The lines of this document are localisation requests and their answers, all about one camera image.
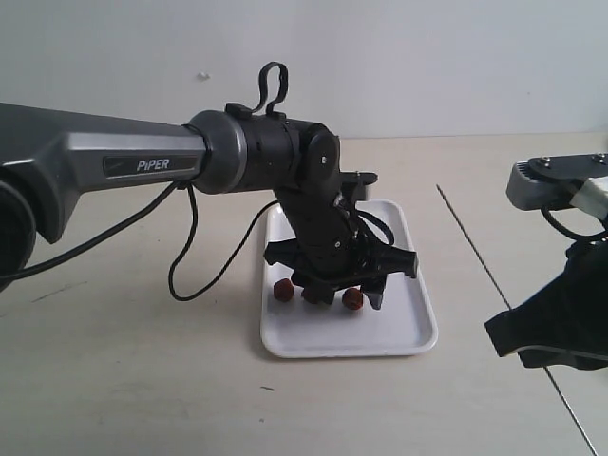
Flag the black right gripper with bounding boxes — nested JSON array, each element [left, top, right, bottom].
[[484, 241, 607, 371]]

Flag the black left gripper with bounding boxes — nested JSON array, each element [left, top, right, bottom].
[[264, 208, 418, 311]]

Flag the brown meatball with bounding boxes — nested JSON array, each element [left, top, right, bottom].
[[273, 278, 295, 303], [341, 288, 365, 312], [301, 289, 325, 305]]

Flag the thin metal skewer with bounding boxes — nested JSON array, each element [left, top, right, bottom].
[[436, 184, 598, 455]]

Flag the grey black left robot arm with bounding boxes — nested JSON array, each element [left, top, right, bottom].
[[1, 104, 418, 309]]

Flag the white rectangular plastic tray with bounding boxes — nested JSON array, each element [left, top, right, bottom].
[[259, 198, 439, 359]]

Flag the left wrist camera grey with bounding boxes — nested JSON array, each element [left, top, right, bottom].
[[341, 171, 378, 203]]

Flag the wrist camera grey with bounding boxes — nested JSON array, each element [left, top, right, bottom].
[[341, 171, 378, 203], [505, 153, 607, 221]]

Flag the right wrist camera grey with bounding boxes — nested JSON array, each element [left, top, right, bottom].
[[505, 153, 607, 221]]

